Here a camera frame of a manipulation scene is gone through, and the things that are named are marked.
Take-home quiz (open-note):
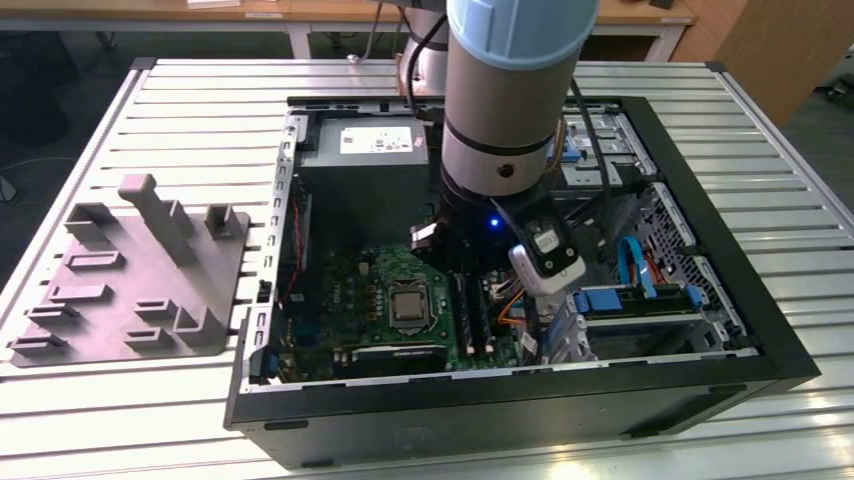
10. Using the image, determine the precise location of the CPU socket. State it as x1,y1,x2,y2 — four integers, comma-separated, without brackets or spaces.
382,280,440,337

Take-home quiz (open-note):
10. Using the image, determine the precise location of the grey power supply unit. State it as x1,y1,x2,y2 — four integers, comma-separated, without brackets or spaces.
296,115,441,249

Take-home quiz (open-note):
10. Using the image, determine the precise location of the blue disk carrier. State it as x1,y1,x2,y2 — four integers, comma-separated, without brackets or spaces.
577,283,703,317

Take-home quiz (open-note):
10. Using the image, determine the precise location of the black camera cable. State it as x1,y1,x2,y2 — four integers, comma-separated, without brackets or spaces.
565,79,616,191

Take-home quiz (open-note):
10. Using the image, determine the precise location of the black graphics card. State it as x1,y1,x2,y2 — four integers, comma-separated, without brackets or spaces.
332,343,449,380

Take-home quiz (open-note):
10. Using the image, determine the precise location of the metal disk bay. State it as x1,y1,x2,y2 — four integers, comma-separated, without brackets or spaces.
543,284,745,364

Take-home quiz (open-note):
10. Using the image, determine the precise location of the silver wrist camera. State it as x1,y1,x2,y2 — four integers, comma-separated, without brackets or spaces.
507,219,588,297

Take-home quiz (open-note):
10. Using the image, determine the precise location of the metal drive cage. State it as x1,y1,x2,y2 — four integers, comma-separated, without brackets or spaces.
552,107,661,221

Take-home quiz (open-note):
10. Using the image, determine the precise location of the grey parts rack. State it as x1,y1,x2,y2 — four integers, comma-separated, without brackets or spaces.
9,173,253,370

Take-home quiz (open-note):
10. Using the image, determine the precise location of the blue flat data cable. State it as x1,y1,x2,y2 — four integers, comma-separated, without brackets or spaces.
617,235,660,300

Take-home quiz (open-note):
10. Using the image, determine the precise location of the green motherboard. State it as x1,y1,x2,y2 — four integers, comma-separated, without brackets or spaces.
278,242,535,381

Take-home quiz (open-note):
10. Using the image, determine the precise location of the black cable bundle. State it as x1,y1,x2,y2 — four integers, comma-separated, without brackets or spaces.
556,183,649,241

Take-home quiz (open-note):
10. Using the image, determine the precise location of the black open PC case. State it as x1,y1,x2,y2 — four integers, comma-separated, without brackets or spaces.
222,94,822,471

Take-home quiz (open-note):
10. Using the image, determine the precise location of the wooden desk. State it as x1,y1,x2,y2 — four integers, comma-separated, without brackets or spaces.
0,0,699,62

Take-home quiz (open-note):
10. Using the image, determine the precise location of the silver CPU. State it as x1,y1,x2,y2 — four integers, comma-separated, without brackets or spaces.
389,291,428,321

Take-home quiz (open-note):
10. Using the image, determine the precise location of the wooden cabinet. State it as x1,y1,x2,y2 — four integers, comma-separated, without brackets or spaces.
712,0,854,129

